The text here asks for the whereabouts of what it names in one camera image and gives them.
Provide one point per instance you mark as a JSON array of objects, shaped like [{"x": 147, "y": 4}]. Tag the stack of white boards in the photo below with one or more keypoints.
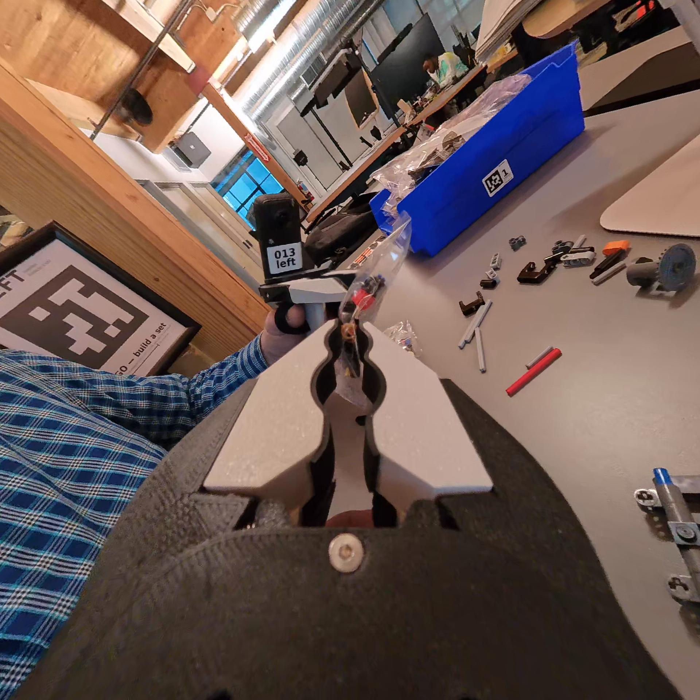
[{"x": 508, "y": 27}]

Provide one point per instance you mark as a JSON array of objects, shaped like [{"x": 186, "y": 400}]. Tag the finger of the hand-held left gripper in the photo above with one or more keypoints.
[{"x": 314, "y": 290}]

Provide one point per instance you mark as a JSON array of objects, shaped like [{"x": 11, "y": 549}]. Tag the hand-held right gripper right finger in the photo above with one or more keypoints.
[{"x": 426, "y": 432}]

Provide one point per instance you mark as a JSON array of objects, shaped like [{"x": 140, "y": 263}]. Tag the person's left hand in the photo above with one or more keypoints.
[{"x": 279, "y": 343}]

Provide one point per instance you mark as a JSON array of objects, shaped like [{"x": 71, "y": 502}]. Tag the long grey lego axle pair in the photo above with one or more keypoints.
[{"x": 474, "y": 325}]

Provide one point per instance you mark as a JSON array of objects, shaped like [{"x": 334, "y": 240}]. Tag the small light grey lego piece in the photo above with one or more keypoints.
[{"x": 495, "y": 261}]

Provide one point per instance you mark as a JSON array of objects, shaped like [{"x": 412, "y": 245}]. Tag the small black lego piece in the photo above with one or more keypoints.
[{"x": 489, "y": 283}]

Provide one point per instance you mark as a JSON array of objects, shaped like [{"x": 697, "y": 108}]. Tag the heap of clear plastic bags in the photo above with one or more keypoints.
[{"x": 437, "y": 147}]

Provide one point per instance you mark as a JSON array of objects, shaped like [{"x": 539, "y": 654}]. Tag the light grey lego beam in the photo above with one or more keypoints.
[{"x": 578, "y": 257}]

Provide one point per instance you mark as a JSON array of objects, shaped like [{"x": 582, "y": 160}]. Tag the blue plastic bin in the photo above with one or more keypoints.
[{"x": 492, "y": 147}]

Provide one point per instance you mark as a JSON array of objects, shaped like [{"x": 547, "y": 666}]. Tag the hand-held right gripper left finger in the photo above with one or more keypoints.
[{"x": 268, "y": 432}]

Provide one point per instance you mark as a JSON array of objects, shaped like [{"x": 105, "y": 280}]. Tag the red lego axle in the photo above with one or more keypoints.
[{"x": 533, "y": 373}]

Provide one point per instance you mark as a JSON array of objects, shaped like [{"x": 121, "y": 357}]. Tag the white monitor stand base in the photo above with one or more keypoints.
[{"x": 667, "y": 191}]

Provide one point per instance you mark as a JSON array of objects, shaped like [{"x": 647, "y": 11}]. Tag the small clear plastic bag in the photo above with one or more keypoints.
[{"x": 403, "y": 334}]

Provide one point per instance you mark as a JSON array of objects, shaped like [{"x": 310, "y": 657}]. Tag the black curved lego piece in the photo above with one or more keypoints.
[{"x": 533, "y": 272}]

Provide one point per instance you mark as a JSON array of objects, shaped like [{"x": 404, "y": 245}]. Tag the clear bag of lego pieces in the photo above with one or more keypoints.
[{"x": 377, "y": 273}]

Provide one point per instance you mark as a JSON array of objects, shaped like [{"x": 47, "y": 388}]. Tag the long wooden work table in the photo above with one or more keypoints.
[{"x": 383, "y": 147}]

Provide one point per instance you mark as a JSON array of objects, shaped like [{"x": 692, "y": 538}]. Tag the black backpack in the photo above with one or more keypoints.
[{"x": 339, "y": 235}]

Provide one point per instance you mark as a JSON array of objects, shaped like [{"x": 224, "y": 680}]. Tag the framed black white marker poster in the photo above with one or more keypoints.
[{"x": 82, "y": 311}]

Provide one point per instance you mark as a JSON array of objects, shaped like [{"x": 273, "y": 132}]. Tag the grey lego gear assembly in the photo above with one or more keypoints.
[{"x": 661, "y": 270}]

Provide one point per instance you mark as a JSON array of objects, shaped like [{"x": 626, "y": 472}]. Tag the person's left forearm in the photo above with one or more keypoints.
[{"x": 224, "y": 383}]

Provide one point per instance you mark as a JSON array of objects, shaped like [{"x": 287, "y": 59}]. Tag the dark grey lego connector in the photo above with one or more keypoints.
[{"x": 517, "y": 243}]

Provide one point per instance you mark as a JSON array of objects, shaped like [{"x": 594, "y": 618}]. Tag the black wall box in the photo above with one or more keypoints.
[{"x": 191, "y": 146}]

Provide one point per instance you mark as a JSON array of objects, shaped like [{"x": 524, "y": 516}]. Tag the metal clamp bracket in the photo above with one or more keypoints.
[{"x": 674, "y": 525}]

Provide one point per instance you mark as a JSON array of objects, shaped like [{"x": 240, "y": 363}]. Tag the black monitor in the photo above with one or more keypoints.
[{"x": 404, "y": 60}]

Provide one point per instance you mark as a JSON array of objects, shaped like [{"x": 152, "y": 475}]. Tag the short grey lego axle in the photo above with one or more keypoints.
[{"x": 540, "y": 356}]

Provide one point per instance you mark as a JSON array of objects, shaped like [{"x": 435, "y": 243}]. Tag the black lego bracket piece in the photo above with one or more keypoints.
[{"x": 471, "y": 304}]

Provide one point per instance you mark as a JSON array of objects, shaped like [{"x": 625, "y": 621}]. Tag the orange black lego piece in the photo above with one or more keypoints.
[{"x": 612, "y": 254}]

